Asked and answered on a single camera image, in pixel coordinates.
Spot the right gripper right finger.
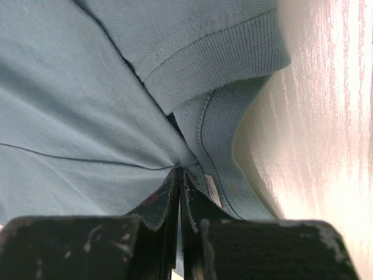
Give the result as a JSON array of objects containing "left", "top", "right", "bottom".
[{"left": 180, "top": 171, "right": 358, "bottom": 280}]

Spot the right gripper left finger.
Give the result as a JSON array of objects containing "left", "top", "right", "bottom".
[{"left": 1, "top": 169, "right": 180, "bottom": 279}]

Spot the blue t-shirt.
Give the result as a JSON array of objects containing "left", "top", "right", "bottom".
[{"left": 1, "top": 1, "right": 290, "bottom": 225}]

